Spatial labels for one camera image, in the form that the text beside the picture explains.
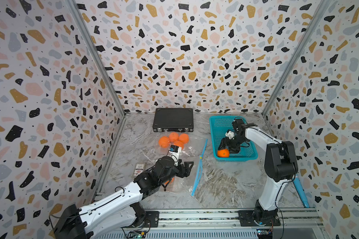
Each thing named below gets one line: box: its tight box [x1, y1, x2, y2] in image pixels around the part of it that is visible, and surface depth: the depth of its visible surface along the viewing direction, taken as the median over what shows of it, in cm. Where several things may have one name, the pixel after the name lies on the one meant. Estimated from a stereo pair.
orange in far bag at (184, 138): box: [178, 133, 189, 144], surface depth 105 cm
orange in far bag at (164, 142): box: [158, 135, 171, 149], surface depth 102 cm
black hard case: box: [152, 107, 194, 133], surface depth 111 cm
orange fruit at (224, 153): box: [217, 148, 230, 158], surface depth 92 cm
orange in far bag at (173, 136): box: [169, 131, 179, 143], surface depth 102 cm
